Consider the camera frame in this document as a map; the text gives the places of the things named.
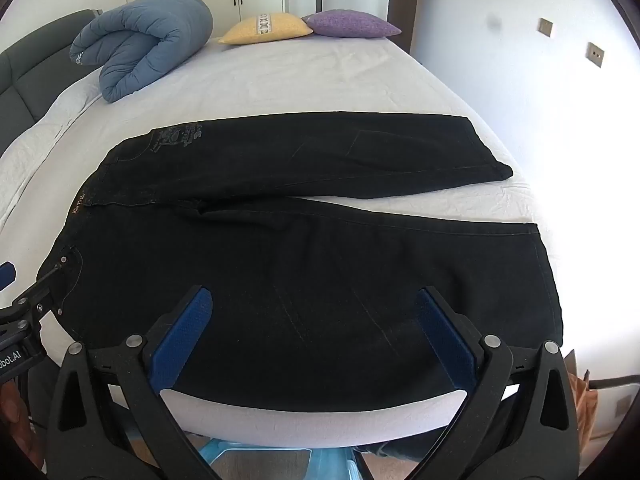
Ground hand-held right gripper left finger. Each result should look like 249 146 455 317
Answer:
45 285 222 480

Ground brown paper bag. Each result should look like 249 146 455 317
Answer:
566 350 602 430

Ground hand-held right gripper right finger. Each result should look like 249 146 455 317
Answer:
416 286 597 480

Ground blue plastic stool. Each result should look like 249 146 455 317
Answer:
197 435 372 480

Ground yellow pillow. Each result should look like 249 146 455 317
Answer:
218 12 314 46

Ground rolled blue duvet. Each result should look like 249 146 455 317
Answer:
70 0 214 104

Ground grey padded headboard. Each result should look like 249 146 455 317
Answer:
0 8 103 156

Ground black pants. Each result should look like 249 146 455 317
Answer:
37 111 565 413

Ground purple pillow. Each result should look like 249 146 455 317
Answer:
301 8 402 39

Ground dark brown door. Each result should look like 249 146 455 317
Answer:
387 0 432 56

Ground person's left hand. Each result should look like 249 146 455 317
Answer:
0 381 35 442

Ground bed with white sheet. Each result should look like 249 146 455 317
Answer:
0 35 567 449

